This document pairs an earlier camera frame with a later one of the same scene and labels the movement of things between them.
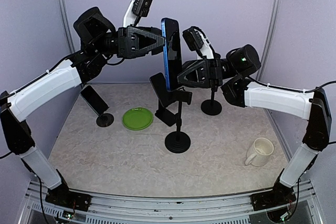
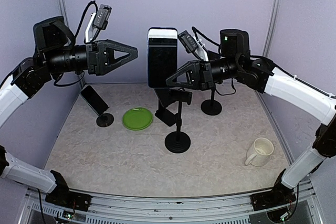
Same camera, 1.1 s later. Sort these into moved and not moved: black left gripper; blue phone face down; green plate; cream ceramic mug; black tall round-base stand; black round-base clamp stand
Moved: black left gripper; blue phone face down
Not moved: black tall round-base stand; cream ceramic mug; green plate; black round-base clamp stand
